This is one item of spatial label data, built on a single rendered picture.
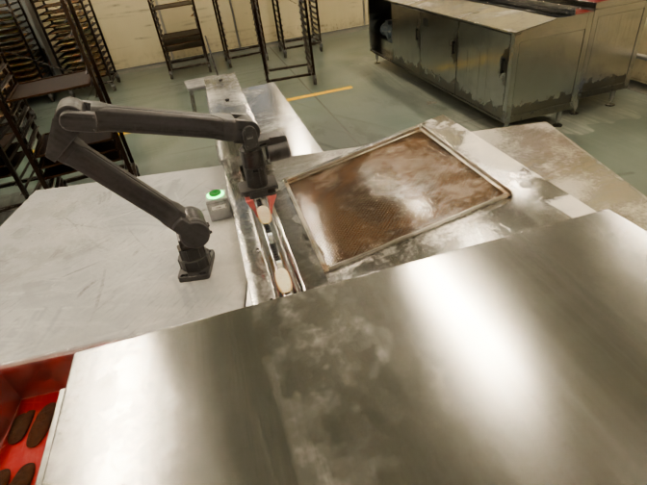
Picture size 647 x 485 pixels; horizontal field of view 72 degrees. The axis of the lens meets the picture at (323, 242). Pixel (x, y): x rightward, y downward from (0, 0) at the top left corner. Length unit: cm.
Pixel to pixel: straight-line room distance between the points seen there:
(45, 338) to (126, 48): 720
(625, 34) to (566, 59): 65
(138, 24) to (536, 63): 608
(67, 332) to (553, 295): 113
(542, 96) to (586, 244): 353
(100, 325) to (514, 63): 322
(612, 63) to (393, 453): 435
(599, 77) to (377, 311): 420
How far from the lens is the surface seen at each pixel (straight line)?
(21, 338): 137
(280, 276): 114
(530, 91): 390
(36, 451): 108
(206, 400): 35
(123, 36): 825
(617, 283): 44
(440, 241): 109
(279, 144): 119
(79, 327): 130
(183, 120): 112
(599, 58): 443
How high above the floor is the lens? 157
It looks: 35 degrees down
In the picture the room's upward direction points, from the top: 8 degrees counter-clockwise
